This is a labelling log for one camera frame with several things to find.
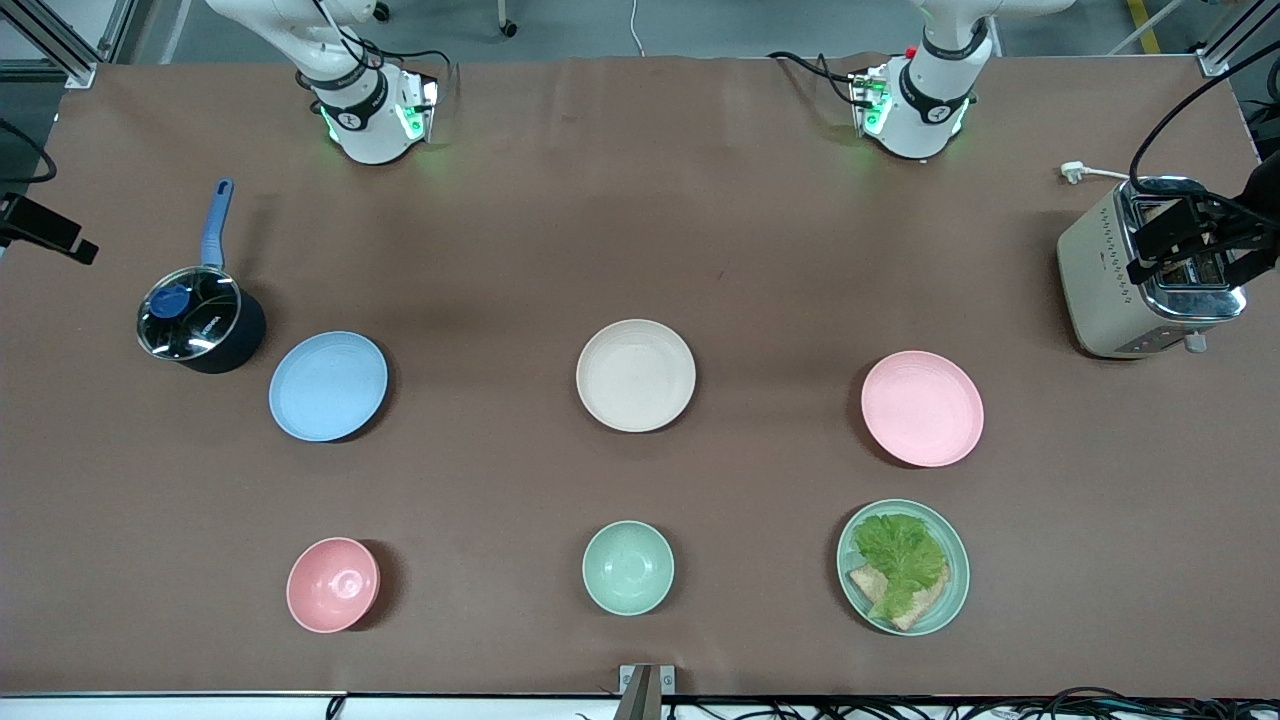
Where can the pink bowl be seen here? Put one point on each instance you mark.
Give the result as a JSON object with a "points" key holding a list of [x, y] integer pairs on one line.
{"points": [[332, 585]]}

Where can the beige and chrome toaster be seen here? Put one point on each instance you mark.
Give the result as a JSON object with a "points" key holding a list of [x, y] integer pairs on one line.
{"points": [[1095, 280]]}

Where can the glass lid with blue knob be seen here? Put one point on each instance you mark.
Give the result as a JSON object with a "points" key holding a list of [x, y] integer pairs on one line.
{"points": [[190, 315]]}

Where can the blue plate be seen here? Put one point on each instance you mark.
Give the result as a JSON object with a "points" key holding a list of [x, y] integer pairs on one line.
{"points": [[328, 387]]}

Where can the metal camera mounting bracket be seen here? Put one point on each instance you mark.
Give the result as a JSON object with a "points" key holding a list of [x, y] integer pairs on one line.
{"points": [[645, 692]]}

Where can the green lettuce leaf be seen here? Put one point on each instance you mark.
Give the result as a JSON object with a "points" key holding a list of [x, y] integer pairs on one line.
{"points": [[900, 550]]}

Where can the green bowl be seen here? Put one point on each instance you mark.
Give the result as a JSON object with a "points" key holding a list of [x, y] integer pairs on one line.
{"points": [[628, 567]]}

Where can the brown table cover sheet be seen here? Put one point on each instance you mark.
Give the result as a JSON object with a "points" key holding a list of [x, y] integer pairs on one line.
{"points": [[500, 250]]}

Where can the green plate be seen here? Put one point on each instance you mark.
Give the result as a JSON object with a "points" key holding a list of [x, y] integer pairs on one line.
{"points": [[955, 580]]}

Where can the aluminium frame profile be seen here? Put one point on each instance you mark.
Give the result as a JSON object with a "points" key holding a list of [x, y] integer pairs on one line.
{"points": [[50, 40], [1235, 40]]}

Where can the beige plate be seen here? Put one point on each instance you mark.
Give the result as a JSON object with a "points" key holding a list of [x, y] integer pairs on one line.
{"points": [[636, 375]]}

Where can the brown bread slice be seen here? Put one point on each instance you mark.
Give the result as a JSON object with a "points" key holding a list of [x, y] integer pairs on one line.
{"points": [[925, 603]]}

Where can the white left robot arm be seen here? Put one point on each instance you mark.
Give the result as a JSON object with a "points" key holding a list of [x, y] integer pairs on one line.
{"points": [[925, 110]]}

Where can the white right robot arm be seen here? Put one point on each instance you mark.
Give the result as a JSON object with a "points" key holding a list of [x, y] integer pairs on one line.
{"points": [[365, 125]]}

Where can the pink plate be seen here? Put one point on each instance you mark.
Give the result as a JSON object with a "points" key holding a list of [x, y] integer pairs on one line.
{"points": [[922, 408]]}

